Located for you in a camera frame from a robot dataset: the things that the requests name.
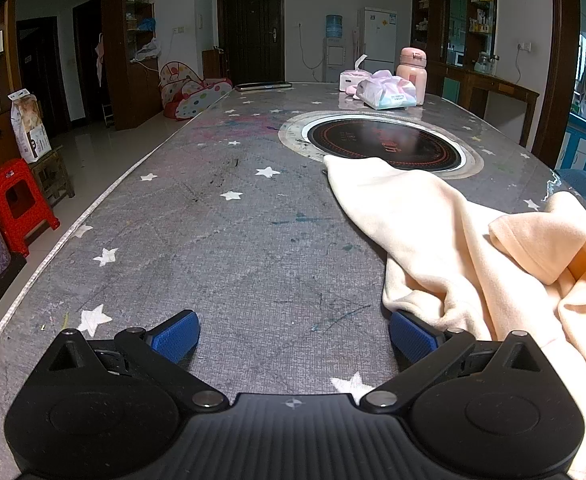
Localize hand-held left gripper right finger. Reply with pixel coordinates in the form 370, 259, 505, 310
360, 310, 544, 411

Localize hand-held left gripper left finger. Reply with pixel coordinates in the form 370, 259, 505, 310
38, 309, 229, 412

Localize cream pants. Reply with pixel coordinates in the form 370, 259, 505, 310
323, 155, 586, 480

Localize grey star-print table cover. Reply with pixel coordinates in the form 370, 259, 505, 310
0, 82, 586, 480

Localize round black induction cooker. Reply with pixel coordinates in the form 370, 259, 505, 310
278, 110, 484, 179

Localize small wooden stool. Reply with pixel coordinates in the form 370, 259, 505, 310
30, 146, 76, 208

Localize red plastic stool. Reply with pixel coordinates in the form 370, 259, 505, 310
0, 158, 60, 256

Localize polka-dot play tent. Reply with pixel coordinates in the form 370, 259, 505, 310
159, 61, 234, 120

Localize dark wooden shelf cabinet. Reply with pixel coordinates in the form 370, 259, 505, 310
100, 0, 164, 131

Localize wet wipes packet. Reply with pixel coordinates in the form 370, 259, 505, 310
357, 71, 418, 111

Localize white printed feed bag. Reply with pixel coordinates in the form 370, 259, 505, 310
9, 89, 52, 163

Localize light blue cabinet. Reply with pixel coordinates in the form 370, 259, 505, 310
556, 112, 586, 171

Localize wooden sideboard cabinet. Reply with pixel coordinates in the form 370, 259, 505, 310
412, 0, 540, 148

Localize pink bottle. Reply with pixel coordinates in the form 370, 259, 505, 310
396, 47, 428, 107

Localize white tissue box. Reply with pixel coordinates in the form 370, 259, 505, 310
339, 55, 374, 94

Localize pink hanging cloth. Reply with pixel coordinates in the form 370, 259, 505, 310
94, 34, 105, 86

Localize water dispenser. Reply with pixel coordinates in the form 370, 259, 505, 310
321, 14, 349, 81

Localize white refrigerator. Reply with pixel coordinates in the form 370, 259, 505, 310
357, 7, 398, 72

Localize dark wooden door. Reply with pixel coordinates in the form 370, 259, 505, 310
217, 0, 285, 84

